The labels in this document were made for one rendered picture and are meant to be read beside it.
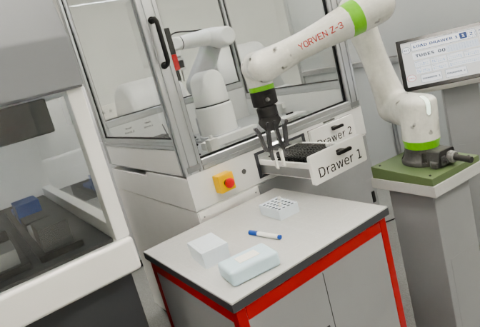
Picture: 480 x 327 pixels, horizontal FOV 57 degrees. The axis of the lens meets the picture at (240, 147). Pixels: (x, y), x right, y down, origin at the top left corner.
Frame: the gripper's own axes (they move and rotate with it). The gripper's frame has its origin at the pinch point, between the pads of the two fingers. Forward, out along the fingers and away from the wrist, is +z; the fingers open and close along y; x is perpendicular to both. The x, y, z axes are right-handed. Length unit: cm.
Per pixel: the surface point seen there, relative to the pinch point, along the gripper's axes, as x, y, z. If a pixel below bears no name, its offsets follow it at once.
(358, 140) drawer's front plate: 1.9, 33.1, 2.7
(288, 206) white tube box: -13.3, -4.0, 14.0
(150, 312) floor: 100, -76, 93
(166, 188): 31, -43, 6
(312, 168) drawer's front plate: -8.3, 9.1, 4.8
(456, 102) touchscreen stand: 40, 105, 9
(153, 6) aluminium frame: 12, -29, -65
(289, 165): 5.8, 4.8, 5.4
